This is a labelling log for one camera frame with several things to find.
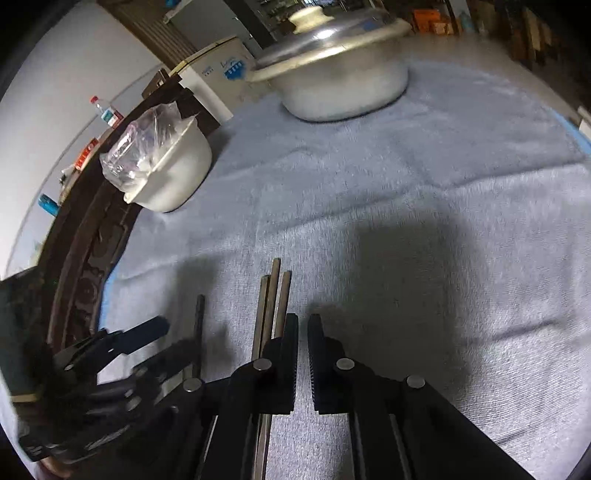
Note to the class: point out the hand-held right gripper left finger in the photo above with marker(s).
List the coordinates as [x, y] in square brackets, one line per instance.
[292, 364]

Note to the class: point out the red cap water bottle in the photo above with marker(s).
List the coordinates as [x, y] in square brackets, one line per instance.
[107, 113]

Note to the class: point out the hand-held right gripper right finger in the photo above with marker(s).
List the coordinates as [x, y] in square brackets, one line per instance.
[315, 364]

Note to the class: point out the aluminium pot lid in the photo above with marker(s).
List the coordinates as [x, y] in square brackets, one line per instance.
[332, 34]

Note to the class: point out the white bowl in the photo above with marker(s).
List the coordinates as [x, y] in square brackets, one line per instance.
[180, 170]

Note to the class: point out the wooden chair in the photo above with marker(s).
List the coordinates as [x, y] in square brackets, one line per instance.
[157, 83]

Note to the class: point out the dark chopstick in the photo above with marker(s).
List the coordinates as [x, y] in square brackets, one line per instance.
[199, 332]

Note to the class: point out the grey cloth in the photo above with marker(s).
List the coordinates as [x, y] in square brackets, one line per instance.
[369, 221]

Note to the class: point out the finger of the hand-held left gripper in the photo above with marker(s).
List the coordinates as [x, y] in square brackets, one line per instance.
[171, 357]
[143, 333]

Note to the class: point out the blue tablecloth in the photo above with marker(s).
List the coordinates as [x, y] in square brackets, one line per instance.
[577, 134]

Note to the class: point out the orange box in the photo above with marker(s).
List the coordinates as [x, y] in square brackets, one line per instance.
[434, 22]

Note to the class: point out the clear plastic bag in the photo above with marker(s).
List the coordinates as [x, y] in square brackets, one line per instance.
[134, 147]

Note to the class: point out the carved wooden sideboard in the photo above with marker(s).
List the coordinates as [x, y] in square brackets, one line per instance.
[78, 258]

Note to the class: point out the brown door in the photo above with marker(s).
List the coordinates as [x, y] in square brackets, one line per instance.
[147, 27]

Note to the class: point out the white chest freezer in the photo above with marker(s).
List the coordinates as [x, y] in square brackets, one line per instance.
[217, 74]

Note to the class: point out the blue bottle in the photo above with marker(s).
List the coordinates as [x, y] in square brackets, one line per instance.
[48, 204]

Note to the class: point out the red box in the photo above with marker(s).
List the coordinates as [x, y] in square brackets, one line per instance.
[87, 154]

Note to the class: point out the aluminium pot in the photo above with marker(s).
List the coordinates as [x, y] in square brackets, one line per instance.
[341, 87]

